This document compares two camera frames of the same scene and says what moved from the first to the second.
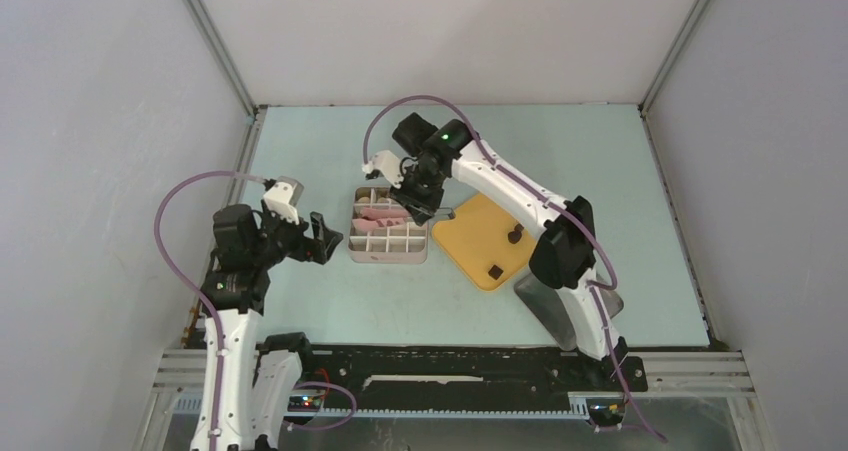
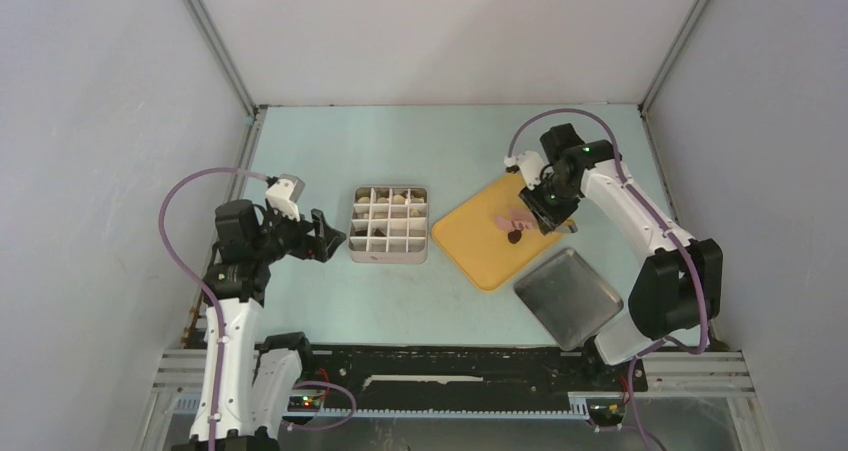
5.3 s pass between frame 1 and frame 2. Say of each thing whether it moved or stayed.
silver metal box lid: stayed
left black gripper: stayed
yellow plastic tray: stayed
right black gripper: moved
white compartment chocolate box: stayed
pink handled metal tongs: moved
